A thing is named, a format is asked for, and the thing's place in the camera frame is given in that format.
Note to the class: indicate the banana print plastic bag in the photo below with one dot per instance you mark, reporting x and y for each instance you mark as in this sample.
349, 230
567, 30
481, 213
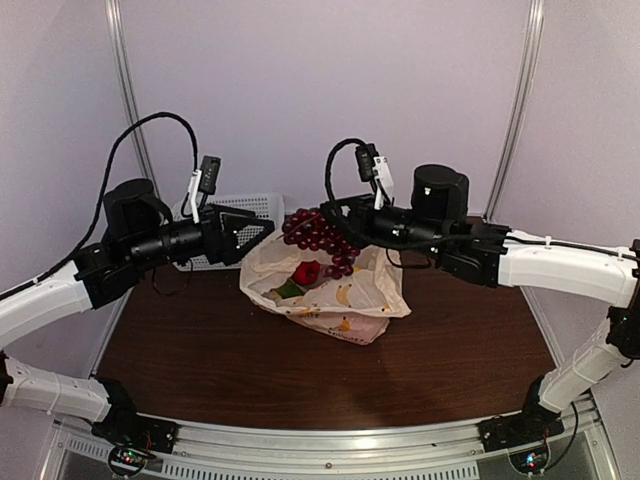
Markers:
356, 308

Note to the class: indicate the green yellow mango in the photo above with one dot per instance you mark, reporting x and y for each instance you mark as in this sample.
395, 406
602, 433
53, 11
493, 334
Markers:
288, 290

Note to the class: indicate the aluminium corner post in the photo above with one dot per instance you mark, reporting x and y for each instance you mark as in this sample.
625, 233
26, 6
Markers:
529, 60
124, 76

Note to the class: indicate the circuit board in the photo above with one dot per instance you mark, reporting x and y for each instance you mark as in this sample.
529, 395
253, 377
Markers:
530, 462
127, 461

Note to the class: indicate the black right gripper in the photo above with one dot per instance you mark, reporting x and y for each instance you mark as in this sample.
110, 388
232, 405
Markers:
356, 224

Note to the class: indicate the right aluminium corner post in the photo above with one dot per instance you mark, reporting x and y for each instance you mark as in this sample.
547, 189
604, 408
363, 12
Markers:
529, 60

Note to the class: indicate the white perforated plastic basket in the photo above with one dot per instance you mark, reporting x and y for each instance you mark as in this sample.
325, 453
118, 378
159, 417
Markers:
247, 217

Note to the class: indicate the aluminium front rail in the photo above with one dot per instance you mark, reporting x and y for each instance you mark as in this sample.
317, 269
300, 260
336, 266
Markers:
452, 450

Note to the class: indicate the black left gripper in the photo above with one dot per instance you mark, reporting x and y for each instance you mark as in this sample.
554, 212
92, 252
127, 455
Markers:
224, 247

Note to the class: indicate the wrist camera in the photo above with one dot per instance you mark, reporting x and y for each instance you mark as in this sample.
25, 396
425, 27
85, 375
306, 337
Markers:
202, 185
374, 169

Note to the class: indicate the right circuit board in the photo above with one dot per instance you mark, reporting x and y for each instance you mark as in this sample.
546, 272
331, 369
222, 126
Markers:
530, 462

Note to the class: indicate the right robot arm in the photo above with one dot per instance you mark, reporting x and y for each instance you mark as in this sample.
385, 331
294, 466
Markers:
436, 226

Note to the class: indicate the red apple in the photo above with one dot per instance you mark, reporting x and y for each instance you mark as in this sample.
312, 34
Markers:
307, 273

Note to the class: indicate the left circuit board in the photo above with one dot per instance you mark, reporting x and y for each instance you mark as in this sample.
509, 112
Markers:
127, 461

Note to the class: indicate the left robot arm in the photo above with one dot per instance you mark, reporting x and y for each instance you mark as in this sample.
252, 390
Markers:
141, 235

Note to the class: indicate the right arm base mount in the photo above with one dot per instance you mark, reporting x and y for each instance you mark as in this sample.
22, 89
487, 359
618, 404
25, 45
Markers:
520, 430

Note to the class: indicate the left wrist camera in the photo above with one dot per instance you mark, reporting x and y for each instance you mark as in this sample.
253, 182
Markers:
202, 185

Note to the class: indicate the left aluminium corner post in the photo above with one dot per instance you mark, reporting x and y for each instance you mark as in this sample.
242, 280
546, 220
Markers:
124, 76

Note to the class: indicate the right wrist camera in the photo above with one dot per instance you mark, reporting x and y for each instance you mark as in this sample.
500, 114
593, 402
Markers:
374, 169

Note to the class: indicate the dark red grape bunch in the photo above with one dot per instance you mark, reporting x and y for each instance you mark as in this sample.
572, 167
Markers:
308, 229

